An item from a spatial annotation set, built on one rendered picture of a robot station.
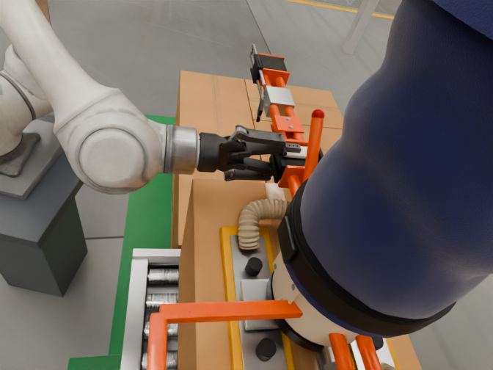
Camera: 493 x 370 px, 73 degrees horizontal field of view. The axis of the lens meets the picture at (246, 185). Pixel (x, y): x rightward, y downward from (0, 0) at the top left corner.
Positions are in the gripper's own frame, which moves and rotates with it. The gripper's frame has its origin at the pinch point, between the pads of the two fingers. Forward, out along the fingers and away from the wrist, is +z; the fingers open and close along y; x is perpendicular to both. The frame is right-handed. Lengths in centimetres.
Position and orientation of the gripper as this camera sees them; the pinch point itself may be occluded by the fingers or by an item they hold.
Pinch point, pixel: (296, 159)
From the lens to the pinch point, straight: 69.5
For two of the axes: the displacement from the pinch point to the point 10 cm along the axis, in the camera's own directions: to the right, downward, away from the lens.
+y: -2.3, 6.4, 7.3
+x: 1.2, 7.6, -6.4
